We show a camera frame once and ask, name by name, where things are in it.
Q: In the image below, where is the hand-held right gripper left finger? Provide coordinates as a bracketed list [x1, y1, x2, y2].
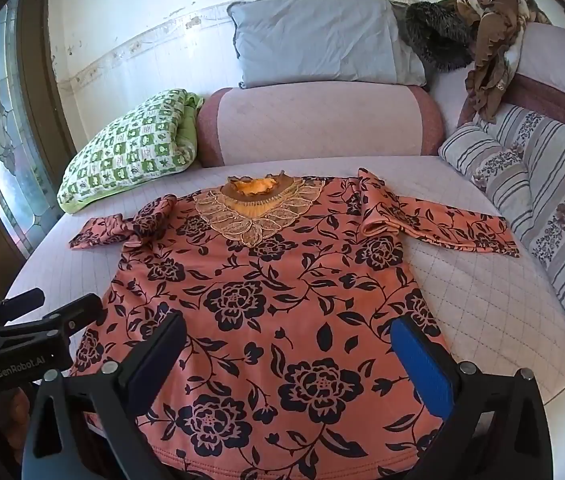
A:
[21, 311, 188, 480]

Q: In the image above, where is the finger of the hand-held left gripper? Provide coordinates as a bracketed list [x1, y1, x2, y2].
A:
[37, 293, 106, 342]
[0, 287, 46, 325]

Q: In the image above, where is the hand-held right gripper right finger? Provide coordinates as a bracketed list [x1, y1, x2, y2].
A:
[389, 316, 555, 480]

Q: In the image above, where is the orange floral shirt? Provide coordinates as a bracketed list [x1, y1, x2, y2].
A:
[68, 167, 521, 480]

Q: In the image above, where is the quilted white bed cover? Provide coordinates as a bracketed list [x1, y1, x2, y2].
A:
[12, 152, 565, 480]

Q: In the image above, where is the green patterned pillow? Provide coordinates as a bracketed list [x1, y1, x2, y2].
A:
[57, 89, 206, 215]

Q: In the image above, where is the small striped floral pillow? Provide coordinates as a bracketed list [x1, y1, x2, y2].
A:
[437, 122, 534, 221]

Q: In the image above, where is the large striped floral pillow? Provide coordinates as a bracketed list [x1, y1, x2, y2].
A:
[482, 104, 565, 367]

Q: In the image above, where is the pink bolster cushion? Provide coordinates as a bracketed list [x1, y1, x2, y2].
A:
[197, 82, 445, 168]

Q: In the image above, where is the brown patterned scarf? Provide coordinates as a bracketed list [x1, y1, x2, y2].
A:
[457, 0, 553, 122]

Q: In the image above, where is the pink maroon side cushion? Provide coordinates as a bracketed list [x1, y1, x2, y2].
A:
[432, 22, 565, 136]

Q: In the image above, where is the dark fur garment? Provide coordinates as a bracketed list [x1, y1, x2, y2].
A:
[402, 0, 477, 73]

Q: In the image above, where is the grey pillow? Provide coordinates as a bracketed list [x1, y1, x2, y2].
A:
[227, 0, 430, 90]

